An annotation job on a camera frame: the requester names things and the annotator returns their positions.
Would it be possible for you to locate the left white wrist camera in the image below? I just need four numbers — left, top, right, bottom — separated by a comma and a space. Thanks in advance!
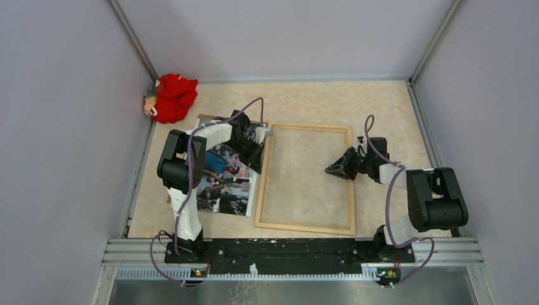
254, 126, 273, 144

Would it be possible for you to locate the wooden picture frame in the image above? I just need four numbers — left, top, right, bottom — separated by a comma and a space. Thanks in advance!
253, 122, 356, 236

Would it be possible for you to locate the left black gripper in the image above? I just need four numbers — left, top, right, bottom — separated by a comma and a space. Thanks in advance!
224, 135, 265, 174

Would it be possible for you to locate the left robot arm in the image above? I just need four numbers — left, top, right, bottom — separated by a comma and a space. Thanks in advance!
157, 110, 273, 263

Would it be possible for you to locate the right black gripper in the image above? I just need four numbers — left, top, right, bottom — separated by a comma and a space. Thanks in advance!
325, 146, 372, 181

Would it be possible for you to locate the printed photo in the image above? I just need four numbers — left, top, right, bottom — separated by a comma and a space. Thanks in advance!
196, 114, 269, 217

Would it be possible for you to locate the transparent plastic sheet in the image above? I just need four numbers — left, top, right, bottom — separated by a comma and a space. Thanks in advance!
261, 128, 351, 231

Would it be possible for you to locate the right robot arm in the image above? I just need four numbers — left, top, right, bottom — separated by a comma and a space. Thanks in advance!
325, 137, 469, 262

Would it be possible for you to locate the red crumpled cloth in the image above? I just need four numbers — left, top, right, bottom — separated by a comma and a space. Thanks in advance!
143, 74, 198, 124

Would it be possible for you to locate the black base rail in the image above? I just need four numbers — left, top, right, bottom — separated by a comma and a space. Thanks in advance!
164, 238, 415, 275

